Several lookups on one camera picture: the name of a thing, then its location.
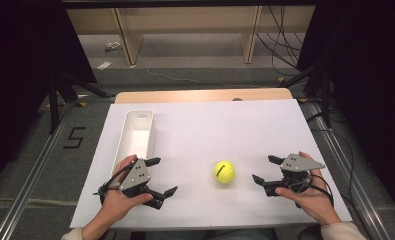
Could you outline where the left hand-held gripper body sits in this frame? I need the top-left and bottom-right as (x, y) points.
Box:
(119, 158), (157, 209)

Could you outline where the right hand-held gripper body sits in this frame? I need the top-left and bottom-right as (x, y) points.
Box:
(264, 152), (326, 198)

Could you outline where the white plastic bin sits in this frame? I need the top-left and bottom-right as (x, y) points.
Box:
(109, 109), (157, 178)

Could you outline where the yellow tennis ball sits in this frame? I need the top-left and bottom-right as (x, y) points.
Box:
(213, 160), (237, 185)

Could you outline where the person's right hand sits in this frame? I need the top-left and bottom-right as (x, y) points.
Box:
(274, 151), (342, 228)

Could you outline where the person's left hand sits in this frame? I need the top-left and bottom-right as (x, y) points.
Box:
(99, 154), (155, 224)

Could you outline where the white board sheet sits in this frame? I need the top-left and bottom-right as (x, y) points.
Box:
(69, 98), (353, 231)

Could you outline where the light wooden table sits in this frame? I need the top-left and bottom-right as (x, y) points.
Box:
(114, 87), (294, 105)

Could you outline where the black tripod stand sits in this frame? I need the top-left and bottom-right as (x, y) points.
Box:
(47, 71), (117, 135)
(279, 62), (333, 130)

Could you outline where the white paper scrap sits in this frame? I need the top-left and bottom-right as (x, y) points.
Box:
(96, 60), (114, 71)

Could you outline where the black curtain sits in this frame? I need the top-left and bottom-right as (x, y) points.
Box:
(0, 0), (98, 198)
(296, 0), (395, 214)

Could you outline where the small white packet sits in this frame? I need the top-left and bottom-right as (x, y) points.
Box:
(104, 40), (123, 53)

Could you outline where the metal floor rail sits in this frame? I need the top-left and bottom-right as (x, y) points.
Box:
(0, 102), (77, 240)
(304, 99), (395, 240)

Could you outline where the black floor cable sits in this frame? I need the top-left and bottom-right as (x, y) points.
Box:
(306, 110), (357, 189)

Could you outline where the thin white floor cable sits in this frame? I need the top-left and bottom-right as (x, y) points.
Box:
(144, 67), (254, 89)

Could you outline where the bundle of black cables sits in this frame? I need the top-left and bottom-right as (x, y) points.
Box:
(255, 5), (307, 78)

